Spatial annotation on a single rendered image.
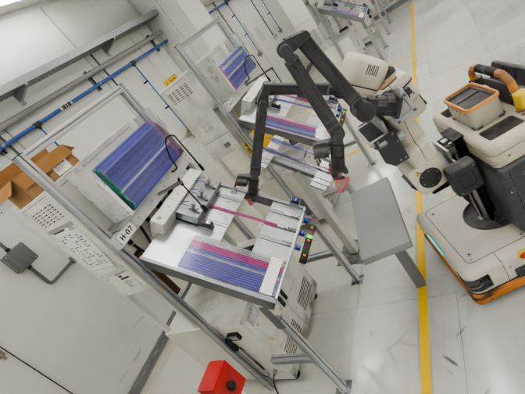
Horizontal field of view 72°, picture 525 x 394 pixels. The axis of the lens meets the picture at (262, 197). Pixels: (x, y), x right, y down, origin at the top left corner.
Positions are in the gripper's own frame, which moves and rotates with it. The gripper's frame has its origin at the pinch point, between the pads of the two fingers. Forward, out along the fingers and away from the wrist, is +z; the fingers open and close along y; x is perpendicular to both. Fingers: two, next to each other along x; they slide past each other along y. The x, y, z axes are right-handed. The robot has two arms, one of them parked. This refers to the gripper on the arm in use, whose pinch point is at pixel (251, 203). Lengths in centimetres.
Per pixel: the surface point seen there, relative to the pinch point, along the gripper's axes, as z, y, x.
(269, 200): 1.0, -8.1, 9.1
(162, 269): 1, 60, -26
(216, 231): 0.3, 28.0, -10.6
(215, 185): -5.0, -1.0, -23.7
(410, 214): 29, -65, 106
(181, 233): 0.4, 36.2, -27.6
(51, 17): -13, -152, -257
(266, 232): 0.2, 18.1, 14.9
